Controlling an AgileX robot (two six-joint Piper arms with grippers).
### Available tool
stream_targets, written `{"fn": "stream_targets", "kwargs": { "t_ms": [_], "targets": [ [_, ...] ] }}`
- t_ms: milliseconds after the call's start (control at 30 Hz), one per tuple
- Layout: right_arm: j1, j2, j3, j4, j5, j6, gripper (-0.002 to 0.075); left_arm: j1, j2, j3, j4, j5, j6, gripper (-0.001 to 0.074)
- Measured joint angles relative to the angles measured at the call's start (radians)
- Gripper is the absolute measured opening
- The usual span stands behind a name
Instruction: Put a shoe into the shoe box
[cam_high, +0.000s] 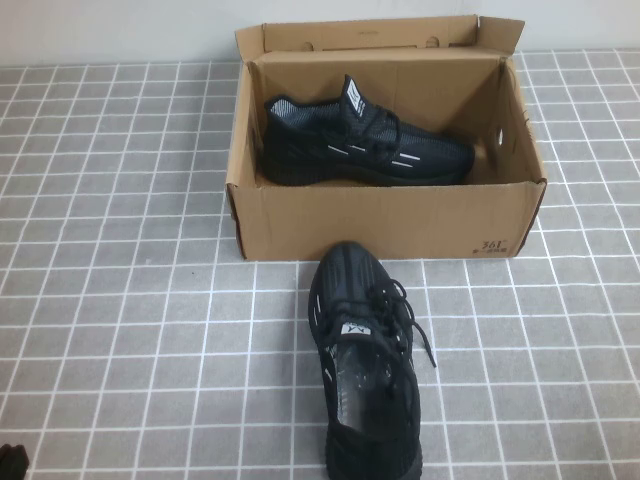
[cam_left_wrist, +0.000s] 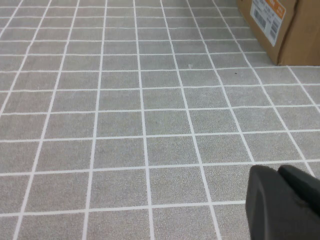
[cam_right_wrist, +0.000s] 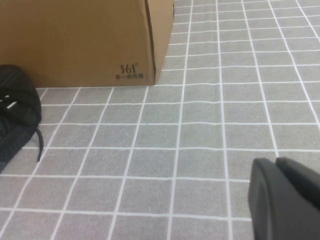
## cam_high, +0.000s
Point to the brown cardboard shoe box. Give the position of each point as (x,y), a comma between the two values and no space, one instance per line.
(300,220)

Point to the black knit sneaker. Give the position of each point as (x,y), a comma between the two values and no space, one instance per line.
(310,150)
(370,410)

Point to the grey checked tablecloth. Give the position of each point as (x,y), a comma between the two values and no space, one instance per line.
(125,300)

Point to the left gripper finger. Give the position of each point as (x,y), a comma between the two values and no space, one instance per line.
(5,465)
(19,465)

